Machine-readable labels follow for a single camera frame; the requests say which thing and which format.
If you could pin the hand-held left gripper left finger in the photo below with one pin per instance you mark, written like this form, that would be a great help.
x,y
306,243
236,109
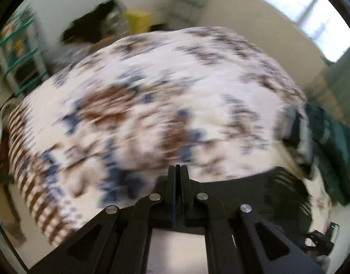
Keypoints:
x,y
170,183

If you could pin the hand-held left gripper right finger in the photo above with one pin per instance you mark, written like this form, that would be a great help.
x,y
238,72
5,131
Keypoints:
x,y
184,183

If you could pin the black garment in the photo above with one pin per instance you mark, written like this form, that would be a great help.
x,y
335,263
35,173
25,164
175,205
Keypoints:
x,y
249,189

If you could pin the printed floral blanket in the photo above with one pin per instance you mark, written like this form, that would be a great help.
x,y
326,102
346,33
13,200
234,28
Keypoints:
x,y
163,91

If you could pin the dark striped garment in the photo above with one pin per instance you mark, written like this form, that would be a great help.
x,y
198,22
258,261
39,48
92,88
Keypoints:
x,y
294,131

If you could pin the black device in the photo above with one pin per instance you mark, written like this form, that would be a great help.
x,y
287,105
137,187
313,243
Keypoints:
x,y
320,242

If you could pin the green garment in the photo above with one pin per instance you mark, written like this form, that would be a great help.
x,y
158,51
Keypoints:
x,y
334,154

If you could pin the yellow bin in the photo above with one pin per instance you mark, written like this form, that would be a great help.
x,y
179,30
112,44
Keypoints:
x,y
139,20

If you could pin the black bag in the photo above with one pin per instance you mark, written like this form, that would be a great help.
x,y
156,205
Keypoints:
x,y
89,25

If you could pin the white metal rack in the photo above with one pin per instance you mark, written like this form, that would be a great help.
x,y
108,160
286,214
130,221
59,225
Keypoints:
x,y
189,0

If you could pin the white shelf green trim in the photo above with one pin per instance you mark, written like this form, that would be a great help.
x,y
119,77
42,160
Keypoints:
x,y
18,54

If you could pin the window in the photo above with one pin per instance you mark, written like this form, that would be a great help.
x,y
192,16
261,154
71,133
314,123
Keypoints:
x,y
306,8

